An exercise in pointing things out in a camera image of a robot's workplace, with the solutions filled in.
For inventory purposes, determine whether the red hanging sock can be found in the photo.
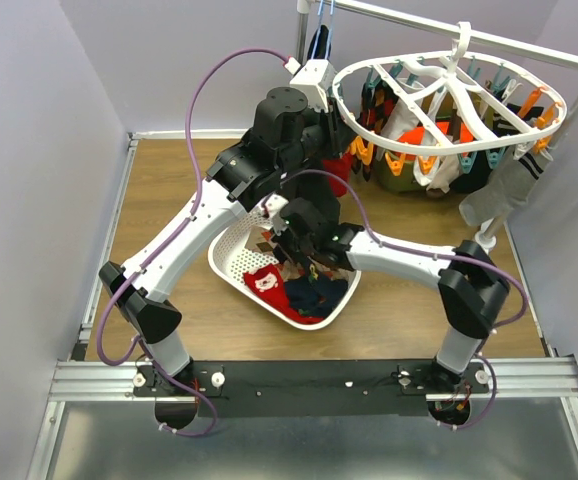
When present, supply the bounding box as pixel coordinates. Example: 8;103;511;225
322;153;353;198

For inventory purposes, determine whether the white round clip hanger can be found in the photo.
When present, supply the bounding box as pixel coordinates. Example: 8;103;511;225
332;22;568;160

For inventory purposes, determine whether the red santa bear sock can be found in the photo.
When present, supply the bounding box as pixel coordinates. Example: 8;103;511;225
243;264;323;325

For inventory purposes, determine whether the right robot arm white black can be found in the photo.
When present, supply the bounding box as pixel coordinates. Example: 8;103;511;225
269;198;510;392

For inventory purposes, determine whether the white perforated plastic basket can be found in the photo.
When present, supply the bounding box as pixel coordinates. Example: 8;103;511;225
208;205;362;331

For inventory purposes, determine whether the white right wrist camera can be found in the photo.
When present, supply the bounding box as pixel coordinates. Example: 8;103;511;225
261;194;288;235

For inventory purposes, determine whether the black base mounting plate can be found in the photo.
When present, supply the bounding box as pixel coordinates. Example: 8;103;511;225
133;359;489;428

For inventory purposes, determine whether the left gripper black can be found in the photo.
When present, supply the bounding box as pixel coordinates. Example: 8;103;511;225
277;97;357;174

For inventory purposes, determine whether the dark argyle hanging sock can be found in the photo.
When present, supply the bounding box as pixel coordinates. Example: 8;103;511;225
357;79;399;134

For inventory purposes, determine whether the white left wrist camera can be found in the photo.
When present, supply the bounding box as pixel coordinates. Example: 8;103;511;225
289;59;336;113

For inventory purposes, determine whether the navy green striped sock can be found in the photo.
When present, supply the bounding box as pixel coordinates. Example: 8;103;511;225
284;275;348;319

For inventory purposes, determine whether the white drying rack frame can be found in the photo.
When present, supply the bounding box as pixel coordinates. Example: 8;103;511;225
294;0;578;251

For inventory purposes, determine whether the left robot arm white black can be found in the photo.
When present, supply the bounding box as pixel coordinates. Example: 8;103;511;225
99;87;354;395

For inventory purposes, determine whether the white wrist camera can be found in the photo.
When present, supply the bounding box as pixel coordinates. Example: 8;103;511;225
261;194;288;235
289;59;336;113

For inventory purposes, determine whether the aluminium rail frame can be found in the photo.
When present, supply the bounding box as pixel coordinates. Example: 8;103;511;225
28;130;578;480

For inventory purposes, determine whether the white orange hanging sock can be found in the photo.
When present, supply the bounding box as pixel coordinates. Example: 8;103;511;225
379;81;447;145

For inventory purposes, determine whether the beige argyle sock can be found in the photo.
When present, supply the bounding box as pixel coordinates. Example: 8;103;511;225
242;226;306;282

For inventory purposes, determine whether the grey striped hanging sock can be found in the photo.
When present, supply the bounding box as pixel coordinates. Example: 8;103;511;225
459;150;553;226

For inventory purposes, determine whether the black sock on blue hanger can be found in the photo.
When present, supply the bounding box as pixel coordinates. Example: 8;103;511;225
306;25;332;60

